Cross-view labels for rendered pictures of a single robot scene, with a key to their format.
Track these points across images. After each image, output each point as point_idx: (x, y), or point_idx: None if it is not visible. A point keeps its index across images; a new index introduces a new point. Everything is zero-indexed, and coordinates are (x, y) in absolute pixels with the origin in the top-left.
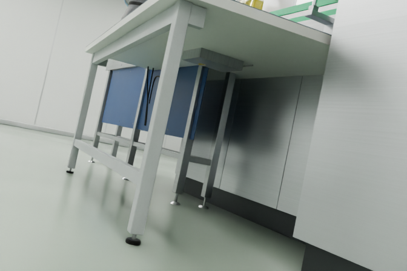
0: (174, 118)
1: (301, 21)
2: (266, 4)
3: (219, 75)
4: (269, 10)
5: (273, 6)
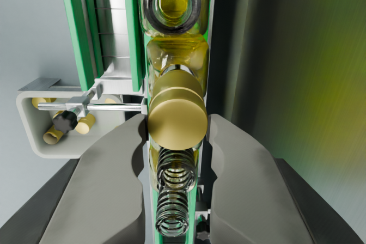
0: None
1: (154, 241)
2: (318, 115)
3: None
4: (285, 133)
5: (286, 162)
